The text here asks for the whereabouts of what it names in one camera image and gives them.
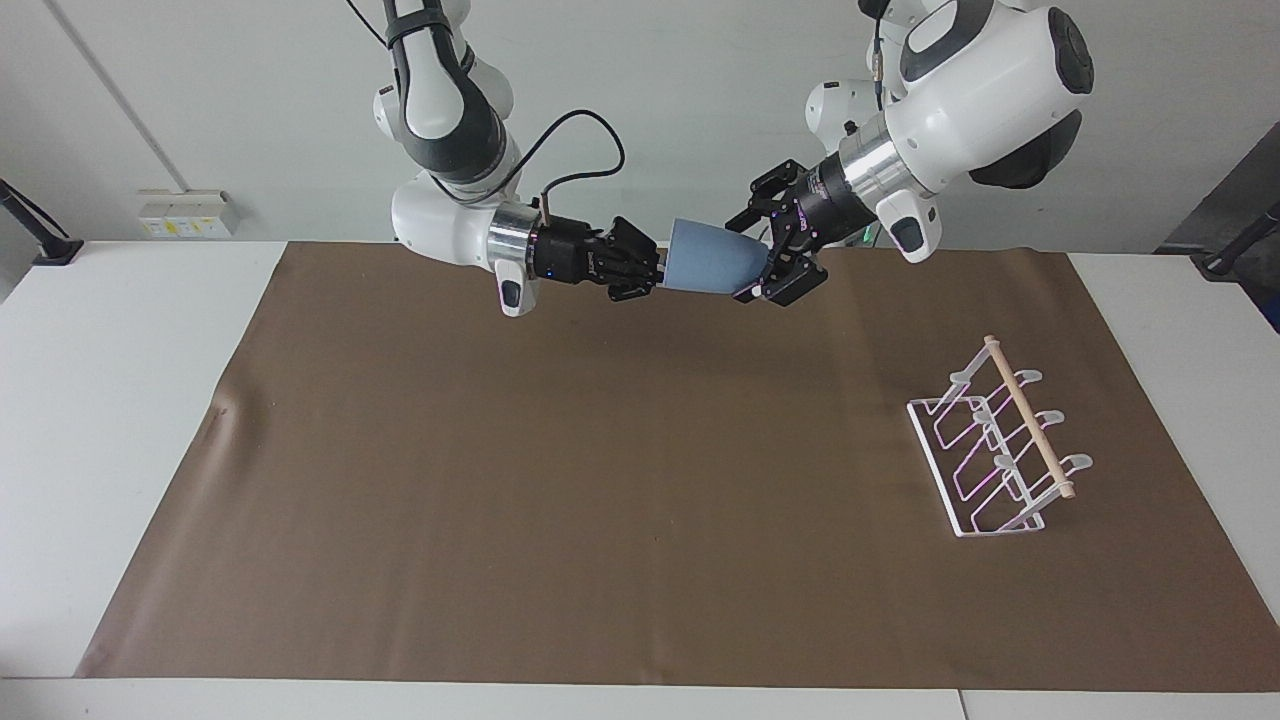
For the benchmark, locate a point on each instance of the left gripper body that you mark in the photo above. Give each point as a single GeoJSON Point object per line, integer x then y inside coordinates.
{"type": "Point", "coordinates": [828, 205]}

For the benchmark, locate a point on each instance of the blue cup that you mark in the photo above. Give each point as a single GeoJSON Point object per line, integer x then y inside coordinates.
{"type": "Point", "coordinates": [710, 258]}

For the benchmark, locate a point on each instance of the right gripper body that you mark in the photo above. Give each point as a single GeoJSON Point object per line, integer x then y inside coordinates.
{"type": "Point", "coordinates": [570, 252]}

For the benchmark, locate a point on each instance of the black stand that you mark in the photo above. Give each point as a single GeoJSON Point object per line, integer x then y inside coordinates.
{"type": "Point", "coordinates": [1225, 262]}
{"type": "Point", "coordinates": [55, 247]}

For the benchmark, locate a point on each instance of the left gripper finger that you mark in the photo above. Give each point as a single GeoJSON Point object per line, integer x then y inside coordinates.
{"type": "Point", "coordinates": [770, 192]}
{"type": "Point", "coordinates": [798, 275]}

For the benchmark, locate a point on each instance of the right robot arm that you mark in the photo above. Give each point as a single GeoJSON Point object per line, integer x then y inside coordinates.
{"type": "Point", "coordinates": [440, 100]}

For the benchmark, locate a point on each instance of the white wall socket box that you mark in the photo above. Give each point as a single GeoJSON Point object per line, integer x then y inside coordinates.
{"type": "Point", "coordinates": [188, 215]}

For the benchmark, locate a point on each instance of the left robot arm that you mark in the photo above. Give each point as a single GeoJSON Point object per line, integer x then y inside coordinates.
{"type": "Point", "coordinates": [990, 100]}

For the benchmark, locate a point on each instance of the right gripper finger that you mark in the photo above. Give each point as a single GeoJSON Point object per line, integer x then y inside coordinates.
{"type": "Point", "coordinates": [630, 282]}
{"type": "Point", "coordinates": [632, 245]}

